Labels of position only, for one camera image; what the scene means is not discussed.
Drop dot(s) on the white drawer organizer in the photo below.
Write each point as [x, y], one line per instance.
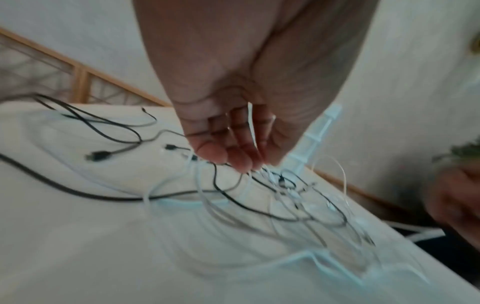
[322, 127]

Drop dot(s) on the person's left hand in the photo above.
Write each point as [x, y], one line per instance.
[232, 74]

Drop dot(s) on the white table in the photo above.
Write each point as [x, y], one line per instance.
[56, 237]

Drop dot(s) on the person's right hand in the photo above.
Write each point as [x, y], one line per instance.
[461, 202]

